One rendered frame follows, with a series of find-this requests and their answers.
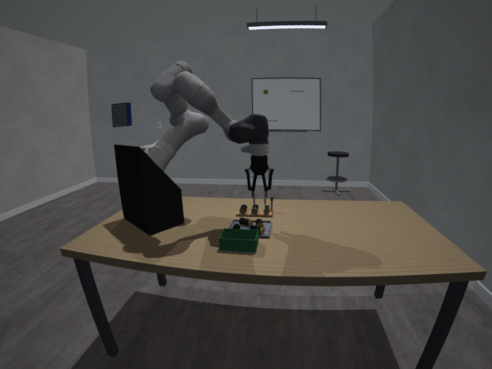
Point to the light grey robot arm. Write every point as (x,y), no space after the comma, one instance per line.
(177,87)

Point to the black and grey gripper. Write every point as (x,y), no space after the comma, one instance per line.
(259,167)

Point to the green open box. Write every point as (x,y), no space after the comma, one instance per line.
(237,242)

